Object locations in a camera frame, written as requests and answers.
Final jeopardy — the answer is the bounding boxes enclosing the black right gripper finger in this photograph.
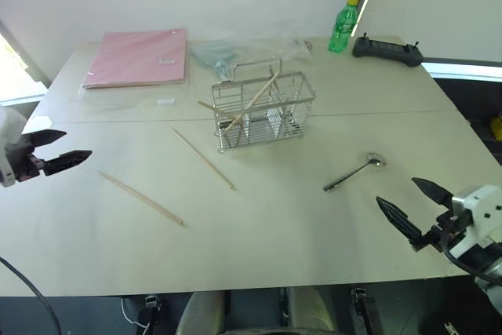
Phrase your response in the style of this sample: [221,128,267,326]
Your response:
[410,177,453,207]
[375,195,425,249]

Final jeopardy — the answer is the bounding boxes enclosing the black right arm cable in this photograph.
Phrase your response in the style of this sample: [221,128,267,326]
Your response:
[440,228,502,286]

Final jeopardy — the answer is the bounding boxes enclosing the metal wire cutlery basket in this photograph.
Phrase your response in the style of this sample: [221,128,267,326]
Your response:
[211,58,318,155]

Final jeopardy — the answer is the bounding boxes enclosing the pink paper pack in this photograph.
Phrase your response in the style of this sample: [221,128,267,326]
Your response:
[81,27,188,90]

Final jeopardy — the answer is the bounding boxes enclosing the wooden chopstick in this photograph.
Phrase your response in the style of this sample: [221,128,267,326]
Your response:
[224,71,282,131]
[171,126,238,191]
[197,100,245,124]
[98,171,187,229]

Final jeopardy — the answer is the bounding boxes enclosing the green plastic bottle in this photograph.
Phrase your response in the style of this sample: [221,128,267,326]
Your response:
[327,0,362,54]

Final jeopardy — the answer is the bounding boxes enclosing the metal spoon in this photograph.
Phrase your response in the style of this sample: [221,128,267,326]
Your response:
[322,151,388,194]

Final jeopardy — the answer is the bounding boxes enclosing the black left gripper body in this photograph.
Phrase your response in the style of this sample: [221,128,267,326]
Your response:
[10,133,47,184]

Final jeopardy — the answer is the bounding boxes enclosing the thin white cable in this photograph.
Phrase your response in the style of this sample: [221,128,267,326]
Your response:
[119,297,150,330]

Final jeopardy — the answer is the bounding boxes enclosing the clear plastic sleeve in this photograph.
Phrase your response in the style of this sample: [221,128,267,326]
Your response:
[68,82,185,111]

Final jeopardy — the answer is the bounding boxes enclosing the black remote controller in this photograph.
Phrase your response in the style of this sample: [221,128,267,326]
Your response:
[351,31,425,69]

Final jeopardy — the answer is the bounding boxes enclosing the black table clamp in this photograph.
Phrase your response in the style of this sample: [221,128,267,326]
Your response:
[349,286,386,335]
[136,293,163,332]

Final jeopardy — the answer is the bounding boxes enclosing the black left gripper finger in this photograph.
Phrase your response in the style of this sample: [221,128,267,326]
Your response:
[42,150,93,177]
[30,129,67,151]

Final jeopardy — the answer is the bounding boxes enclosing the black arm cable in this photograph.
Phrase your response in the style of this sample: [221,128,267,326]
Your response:
[0,257,63,335]
[440,228,502,286]

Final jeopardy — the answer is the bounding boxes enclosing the clear empty plastic bag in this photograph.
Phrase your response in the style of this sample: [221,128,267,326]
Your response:
[250,35,315,62]

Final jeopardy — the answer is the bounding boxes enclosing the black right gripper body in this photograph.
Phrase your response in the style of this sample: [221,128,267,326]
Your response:
[412,209,474,253]

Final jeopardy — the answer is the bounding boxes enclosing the grey rounded shape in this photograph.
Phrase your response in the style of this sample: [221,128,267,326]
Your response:
[285,286,339,332]
[175,290,231,335]

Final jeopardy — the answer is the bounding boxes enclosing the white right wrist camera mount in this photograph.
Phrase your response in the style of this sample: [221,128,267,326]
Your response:
[450,184,502,248]

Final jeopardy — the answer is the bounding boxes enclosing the clear bag with teal items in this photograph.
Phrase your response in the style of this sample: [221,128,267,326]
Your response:
[189,38,252,82]

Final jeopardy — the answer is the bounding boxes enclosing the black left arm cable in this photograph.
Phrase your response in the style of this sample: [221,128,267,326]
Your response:
[0,257,63,335]

